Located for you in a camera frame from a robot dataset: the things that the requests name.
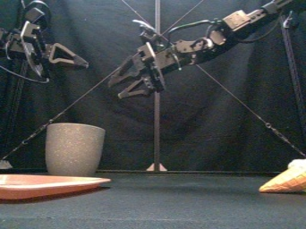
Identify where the black backdrop cloth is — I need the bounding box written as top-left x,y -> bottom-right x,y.
0,0 -> 306,175

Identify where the grey speckled cup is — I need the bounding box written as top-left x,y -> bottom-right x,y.
44,123 -> 107,177

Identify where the pink plastic tray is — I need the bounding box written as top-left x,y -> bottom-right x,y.
0,174 -> 113,200

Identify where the toy ice cream cone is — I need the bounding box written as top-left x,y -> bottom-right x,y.
258,158 -> 306,194

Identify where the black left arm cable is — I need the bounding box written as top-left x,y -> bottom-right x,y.
0,64 -> 51,84

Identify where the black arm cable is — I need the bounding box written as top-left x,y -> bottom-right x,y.
0,64 -> 51,84
166,19 -> 225,43

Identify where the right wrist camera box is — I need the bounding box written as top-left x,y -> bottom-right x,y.
131,19 -> 165,46

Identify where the vertical metal frame pole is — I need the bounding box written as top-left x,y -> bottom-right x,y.
145,0 -> 169,173

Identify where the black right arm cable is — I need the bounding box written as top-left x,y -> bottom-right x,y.
166,19 -> 225,43

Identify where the diagonal brace wire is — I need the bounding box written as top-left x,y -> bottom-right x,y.
119,0 -> 306,158
0,0 -> 206,162

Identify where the black bottom frame rail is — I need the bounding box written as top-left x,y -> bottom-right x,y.
95,169 -> 282,175

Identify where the black side frame post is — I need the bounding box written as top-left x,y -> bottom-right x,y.
280,11 -> 306,141

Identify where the white corner foot bracket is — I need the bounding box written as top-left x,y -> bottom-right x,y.
0,159 -> 15,171

